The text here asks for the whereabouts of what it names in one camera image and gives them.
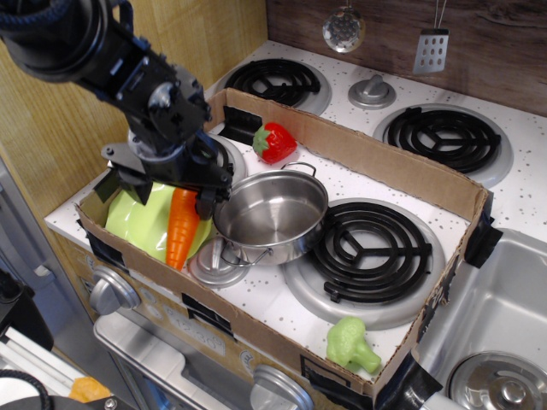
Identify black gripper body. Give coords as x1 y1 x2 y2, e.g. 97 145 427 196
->
102 131 232 201

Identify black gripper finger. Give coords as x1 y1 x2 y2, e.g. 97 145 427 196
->
196 189 224 220
115 168 153 205

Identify orange toy carrot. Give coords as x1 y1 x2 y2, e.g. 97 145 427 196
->
166 188 200 270

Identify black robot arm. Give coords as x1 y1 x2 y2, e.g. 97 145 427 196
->
1 1 232 220

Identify light green plastic plate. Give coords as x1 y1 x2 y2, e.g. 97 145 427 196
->
105 183 212 265

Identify front left black burner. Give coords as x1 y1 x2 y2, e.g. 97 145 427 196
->
209 134 248 185

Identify stainless steel pot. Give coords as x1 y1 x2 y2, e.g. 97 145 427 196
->
213 161 329 267

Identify silver front stove knob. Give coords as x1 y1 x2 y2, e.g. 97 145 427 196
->
188 237 250 289

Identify silver stove knob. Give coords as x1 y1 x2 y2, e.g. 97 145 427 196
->
188 237 250 289
348 74 397 109

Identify red toy strawberry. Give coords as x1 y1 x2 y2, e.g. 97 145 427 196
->
252 122 297 164

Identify left silver oven knob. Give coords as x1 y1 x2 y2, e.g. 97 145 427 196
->
90 266 141 316

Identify silver oven knob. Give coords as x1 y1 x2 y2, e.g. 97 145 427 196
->
90 266 141 316
250 365 315 410

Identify brown cardboard fence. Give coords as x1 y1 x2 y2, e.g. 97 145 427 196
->
77 89 493 397

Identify front right black burner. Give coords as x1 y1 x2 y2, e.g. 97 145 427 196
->
282 198 446 331

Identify silver back stove knob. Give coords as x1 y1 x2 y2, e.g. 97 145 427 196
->
348 74 397 109

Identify hanging silver strainer ladle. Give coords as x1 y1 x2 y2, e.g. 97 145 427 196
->
322 1 366 54

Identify right silver oven knob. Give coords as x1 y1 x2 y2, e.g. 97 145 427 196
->
250 365 315 410

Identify green toy broccoli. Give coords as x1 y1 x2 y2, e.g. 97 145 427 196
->
326 316 381 374

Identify orange object lower left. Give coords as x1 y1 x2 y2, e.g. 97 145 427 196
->
68 377 111 403

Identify back right black burner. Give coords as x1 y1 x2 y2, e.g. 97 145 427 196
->
373 103 514 188

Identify hanging silver spatula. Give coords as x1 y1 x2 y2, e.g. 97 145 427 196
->
413 1 450 76

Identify silver sink basin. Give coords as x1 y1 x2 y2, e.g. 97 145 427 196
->
417 230 546 409

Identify silver sink drain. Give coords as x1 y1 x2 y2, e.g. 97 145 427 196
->
446 352 546 410

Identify silver oven door handle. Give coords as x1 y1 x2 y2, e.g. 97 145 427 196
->
94 313 251 409

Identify black cable lower left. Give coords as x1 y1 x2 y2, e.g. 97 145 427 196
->
0 369 53 410

